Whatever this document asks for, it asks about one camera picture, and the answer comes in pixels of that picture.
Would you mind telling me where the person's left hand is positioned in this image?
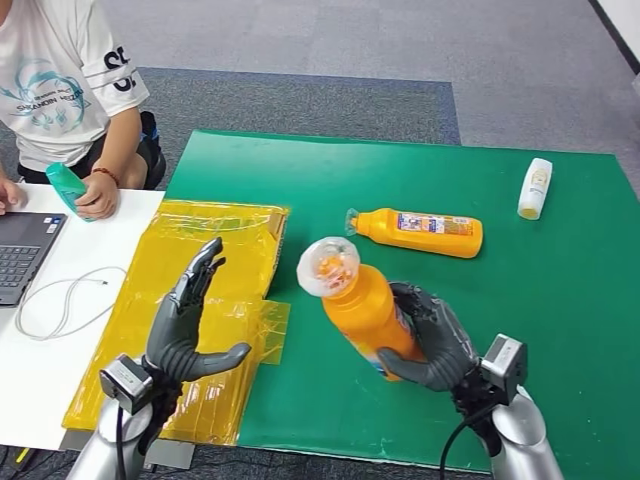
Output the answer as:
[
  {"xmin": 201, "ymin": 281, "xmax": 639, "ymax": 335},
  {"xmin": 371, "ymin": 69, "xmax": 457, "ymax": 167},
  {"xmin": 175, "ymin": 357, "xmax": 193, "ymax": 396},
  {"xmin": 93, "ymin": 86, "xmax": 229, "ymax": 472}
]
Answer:
[{"xmin": 75, "ymin": 170, "xmax": 120, "ymax": 221}]

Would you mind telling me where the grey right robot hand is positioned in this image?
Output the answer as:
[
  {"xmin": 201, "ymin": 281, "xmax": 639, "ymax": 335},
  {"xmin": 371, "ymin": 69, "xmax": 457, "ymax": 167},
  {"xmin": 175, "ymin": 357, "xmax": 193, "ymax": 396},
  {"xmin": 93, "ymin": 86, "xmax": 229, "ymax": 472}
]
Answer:
[{"xmin": 377, "ymin": 281, "xmax": 482, "ymax": 393}]

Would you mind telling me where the person's right hand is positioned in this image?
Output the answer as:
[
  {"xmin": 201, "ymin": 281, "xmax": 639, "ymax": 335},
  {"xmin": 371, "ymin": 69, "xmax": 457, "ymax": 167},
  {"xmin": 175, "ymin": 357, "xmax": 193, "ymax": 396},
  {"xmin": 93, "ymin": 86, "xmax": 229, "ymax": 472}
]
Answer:
[{"xmin": 0, "ymin": 178, "xmax": 27, "ymax": 217}]

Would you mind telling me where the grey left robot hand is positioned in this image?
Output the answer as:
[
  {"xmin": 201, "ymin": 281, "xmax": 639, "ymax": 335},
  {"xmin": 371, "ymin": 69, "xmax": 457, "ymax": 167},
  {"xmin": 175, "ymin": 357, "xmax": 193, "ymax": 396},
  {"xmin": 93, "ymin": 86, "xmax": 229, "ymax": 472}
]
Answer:
[{"xmin": 145, "ymin": 237, "xmax": 252, "ymax": 384}]

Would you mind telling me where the teal bottle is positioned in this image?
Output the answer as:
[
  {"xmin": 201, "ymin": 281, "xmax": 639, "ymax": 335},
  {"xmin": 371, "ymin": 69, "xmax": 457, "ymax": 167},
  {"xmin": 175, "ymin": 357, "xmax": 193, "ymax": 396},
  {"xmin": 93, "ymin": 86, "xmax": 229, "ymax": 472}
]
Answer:
[{"xmin": 45, "ymin": 162, "xmax": 94, "ymax": 223}]

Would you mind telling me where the orange bottle with white cap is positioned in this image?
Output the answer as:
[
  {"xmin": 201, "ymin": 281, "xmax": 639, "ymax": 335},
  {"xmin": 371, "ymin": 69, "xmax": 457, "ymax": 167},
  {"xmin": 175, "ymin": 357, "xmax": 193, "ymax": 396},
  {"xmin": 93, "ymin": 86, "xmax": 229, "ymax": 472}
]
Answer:
[{"xmin": 296, "ymin": 236, "xmax": 426, "ymax": 384}]

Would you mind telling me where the orange bottle with clear cap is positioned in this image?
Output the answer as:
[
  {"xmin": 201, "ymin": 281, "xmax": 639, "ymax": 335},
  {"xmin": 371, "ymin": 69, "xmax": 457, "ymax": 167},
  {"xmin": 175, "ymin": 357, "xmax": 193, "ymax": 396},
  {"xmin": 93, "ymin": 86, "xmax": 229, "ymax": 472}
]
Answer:
[{"xmin": 345, "ymin": 207, "xmax": 485, "ymax": 260}]

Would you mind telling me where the small white bottle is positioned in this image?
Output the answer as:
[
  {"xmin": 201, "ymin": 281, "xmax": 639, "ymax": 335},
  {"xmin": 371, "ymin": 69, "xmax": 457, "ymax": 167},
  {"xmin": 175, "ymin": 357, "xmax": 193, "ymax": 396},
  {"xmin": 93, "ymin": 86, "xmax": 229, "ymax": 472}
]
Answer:
[{"xmin": 517, "ymin": 157, "xmax": 554, "ymax": 221}]

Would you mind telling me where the dark laptop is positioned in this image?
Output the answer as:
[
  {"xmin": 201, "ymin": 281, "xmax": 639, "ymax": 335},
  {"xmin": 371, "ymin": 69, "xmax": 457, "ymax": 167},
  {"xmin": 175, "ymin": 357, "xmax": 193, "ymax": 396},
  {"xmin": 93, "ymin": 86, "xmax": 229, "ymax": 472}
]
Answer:
[{"xmin": 0, "ymin": 211, "xmax": 68, "ymax": 307}]

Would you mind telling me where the yellow plastic wrapped board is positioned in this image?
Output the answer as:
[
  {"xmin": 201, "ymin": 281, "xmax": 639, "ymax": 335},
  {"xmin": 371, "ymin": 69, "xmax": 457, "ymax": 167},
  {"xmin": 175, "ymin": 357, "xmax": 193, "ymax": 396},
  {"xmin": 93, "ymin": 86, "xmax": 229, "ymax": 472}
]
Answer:
[{"xmin": 62, "ymin": 198, "xmax": 292, "ymax": 446}]

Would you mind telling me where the person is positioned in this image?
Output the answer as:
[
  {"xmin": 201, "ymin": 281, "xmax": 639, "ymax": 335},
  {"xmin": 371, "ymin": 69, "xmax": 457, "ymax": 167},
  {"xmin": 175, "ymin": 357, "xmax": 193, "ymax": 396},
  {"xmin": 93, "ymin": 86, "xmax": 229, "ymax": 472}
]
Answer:
[{"xmin": 0, "ymin": 0, "xmax": 168, "ymax": 223}]

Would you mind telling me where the grey flat board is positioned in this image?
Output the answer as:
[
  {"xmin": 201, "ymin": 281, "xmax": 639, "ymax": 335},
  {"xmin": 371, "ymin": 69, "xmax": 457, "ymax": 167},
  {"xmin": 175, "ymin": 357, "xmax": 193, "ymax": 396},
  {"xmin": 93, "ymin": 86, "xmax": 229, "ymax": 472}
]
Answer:
[{"xmin": 60, "ymin": 429, "xmax": 196, "ymax": 472}]

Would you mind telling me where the green table mat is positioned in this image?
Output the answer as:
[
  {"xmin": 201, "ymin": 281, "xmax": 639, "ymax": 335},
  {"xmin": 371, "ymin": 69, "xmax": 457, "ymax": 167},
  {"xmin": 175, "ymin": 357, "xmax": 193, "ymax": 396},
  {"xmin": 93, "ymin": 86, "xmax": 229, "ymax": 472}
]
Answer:
[{"xmin": 165, "ymin": 130, "xmax": 640, "ymax": 480}]

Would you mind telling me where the white board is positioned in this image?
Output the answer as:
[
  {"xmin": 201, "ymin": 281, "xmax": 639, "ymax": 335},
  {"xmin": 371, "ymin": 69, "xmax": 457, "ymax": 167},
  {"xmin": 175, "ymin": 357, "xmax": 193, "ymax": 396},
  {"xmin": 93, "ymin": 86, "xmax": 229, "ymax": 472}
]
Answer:
[{"xmin": 0, "ymin": 183, "xmax": 166, "ymax": 452}]

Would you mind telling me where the red bracelet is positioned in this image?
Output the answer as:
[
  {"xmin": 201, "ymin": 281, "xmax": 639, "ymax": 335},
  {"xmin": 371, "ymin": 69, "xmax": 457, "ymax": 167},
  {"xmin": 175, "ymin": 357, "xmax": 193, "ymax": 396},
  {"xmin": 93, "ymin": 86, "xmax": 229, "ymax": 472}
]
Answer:
[{"xmin": 91, "ymin": 166, "xmax": 120, "ymax": 188}]

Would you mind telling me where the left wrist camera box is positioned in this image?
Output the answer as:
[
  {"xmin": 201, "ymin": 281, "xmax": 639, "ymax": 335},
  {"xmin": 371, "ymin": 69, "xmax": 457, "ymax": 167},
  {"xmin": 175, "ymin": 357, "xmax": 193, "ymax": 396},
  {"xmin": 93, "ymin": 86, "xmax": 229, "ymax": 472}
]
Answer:
[{"xmin": 99, "ymin": 354, "xmax": 155, "ymax": 417}]

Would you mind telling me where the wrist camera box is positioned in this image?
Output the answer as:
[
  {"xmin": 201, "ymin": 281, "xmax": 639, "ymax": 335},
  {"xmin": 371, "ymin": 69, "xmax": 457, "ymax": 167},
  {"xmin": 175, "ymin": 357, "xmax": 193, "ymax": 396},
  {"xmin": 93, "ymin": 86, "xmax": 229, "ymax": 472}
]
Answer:
[
  {"xmin": 481, "ymin": 334, "xmax": 528, "ymax": 407},
  {"xmin": 99, "ymin": 354, "xmax": 155, "ymax": 417}
]

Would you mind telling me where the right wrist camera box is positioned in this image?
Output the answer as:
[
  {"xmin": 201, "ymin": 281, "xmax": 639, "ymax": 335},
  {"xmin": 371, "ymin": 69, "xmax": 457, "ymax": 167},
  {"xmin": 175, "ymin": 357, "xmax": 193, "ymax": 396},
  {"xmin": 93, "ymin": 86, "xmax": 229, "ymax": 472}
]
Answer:
[{"xmin": 481, "ymin": 334, "xmax": 528, "ymax": 407}]

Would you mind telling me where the white cable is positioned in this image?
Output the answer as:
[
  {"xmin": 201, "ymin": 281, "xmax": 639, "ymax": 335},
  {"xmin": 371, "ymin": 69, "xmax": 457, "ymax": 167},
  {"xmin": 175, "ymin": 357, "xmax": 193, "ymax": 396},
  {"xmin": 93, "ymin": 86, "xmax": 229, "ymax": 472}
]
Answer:
[{"xmin": 14, "ymin": 266, "xmax": 128, "ymax": 342}]

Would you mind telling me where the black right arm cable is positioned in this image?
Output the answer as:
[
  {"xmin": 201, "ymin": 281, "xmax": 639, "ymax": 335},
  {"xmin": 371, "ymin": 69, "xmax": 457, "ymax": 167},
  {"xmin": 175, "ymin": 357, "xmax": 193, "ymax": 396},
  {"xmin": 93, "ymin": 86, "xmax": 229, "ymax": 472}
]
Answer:
[{"xmin": 438, "ymin": 404, "xmax": 496, "ymax": 480}]

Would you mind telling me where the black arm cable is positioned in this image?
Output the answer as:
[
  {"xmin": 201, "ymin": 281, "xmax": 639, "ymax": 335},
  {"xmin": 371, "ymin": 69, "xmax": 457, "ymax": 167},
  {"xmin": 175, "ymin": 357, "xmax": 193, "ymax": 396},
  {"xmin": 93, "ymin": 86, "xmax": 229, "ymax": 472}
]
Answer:
[
  {"xmin": 115, "ymin": 405, "xmax": 127, "ymax": 480},
  {"xmin": 438, "ymin": 404, "xmax": 496, "ymax": 480}
]

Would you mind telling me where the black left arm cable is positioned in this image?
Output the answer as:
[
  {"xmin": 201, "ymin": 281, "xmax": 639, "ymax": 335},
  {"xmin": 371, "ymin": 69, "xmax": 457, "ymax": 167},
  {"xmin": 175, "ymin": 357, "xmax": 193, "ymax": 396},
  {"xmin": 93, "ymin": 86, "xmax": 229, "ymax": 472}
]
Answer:
[{"xmin": 115, "ymin": 405, "xmax": 127, "ymax": 480}]

